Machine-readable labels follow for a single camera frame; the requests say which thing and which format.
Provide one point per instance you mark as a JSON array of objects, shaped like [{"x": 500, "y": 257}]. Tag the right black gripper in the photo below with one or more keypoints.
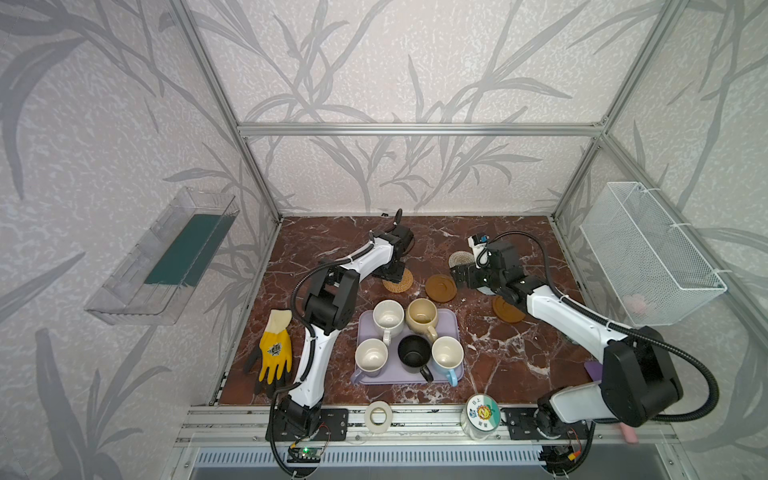
[{"x": 470, "y": 273}]

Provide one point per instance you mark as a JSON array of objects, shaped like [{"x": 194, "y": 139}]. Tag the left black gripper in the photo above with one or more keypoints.
[{"x": 396, "y": 278}]

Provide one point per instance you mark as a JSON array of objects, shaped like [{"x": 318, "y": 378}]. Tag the amber brown coaster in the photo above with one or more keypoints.
[{"x": 506, "y": 312}]

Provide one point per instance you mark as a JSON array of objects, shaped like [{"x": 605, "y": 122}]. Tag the woven cork coaster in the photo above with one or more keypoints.
[{"x": 402, "y": 286}]

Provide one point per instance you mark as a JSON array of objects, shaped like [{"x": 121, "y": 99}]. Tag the beige spiral woven coaster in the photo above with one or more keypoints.
[{"x": 461, "y": 258}]

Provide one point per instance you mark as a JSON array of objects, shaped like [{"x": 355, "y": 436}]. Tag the brown wooden coaster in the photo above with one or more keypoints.
[{"x": 441, "y": 288}]

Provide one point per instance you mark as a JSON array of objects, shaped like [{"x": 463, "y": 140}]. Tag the beige mug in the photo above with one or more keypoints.
[{"x": 421, "y": 317}]

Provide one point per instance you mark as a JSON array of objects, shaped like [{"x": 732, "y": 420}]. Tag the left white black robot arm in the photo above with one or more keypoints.
[{"x": 329, "y": 305}]

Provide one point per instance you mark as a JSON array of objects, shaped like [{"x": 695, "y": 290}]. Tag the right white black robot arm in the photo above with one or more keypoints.
[{"x": 639, "y": 380}]

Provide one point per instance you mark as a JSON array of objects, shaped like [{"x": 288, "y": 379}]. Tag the black mug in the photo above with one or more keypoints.
[{"x": 414, "y": 353}]

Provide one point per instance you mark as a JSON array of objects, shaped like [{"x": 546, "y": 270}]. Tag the lavender plastic tray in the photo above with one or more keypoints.
[{"x": 397, "y": 372}]

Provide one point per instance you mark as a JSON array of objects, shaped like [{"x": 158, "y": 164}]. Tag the pink purple spatula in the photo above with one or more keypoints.
[{"x": 595, "y": 371}]

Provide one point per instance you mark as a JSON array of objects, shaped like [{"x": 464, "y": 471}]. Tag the pink object in basket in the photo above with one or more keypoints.
[{"x": 636, "y": 304}]

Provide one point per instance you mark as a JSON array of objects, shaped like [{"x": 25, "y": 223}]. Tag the round lidded container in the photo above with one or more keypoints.
[{"x": 480, "y": 417}]

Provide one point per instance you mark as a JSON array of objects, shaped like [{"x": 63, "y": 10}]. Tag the yellow work glove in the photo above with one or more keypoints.
[{"x": 273, "y": 355}]

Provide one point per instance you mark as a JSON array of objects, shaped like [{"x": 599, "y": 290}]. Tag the white tape roll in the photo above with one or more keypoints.
[{"x": 378, "y": 417}]

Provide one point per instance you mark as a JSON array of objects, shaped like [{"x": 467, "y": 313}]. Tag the white mug blue handle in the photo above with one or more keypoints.
[{"x": 448, "y": 356}]

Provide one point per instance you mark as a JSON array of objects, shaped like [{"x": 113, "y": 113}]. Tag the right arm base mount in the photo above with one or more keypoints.
[{"x": 525, "y": 423}]

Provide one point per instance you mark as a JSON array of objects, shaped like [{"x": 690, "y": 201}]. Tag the white wire mesh basket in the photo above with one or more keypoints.
[{"x": 643, "y": 250}]

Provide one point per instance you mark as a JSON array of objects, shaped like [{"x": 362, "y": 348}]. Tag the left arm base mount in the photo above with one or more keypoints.
[{"x": 319, "y": 424}]

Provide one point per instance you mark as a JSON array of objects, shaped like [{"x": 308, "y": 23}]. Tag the aluminium front rail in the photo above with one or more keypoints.
[{"x": 242, "y": 426}]

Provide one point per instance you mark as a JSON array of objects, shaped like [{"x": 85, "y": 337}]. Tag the clear plastic wall bin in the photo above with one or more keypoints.
[{"x": 157, "y": 278}]

